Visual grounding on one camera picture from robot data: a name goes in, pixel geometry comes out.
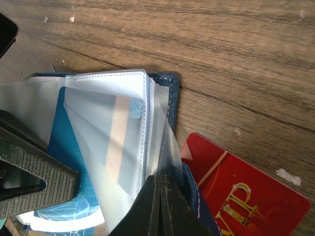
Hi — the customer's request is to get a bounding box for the blue patterned card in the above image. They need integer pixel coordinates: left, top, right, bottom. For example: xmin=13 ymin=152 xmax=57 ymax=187
xmin=33 ymin=86 xmax=146 ymax=236

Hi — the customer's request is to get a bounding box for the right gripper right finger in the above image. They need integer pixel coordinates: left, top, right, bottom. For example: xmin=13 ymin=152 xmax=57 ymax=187
xmin=159 ymin=174 xmax=212 ymax=236

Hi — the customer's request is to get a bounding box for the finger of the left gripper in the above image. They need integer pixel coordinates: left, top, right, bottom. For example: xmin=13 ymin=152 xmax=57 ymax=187
xmin=0 ymin=13 xmax=19 ymax=58
xmin=0 ymin=110 xmax=79 ymax=219

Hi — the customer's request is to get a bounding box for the navy blue card holder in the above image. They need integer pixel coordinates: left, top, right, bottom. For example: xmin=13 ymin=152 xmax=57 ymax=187
xmin=0 ymin=70 xmax=219 ymax=236

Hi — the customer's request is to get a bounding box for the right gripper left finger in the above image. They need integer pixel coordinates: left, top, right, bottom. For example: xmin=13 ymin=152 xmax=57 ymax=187
xmin=109 ymin=176 xmax=160 ymax=236

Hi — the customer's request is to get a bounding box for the red VIP card centre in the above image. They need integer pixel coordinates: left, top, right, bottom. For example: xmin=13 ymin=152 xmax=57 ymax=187
xmin=181 ymin=133 xmax=311 ymax=236

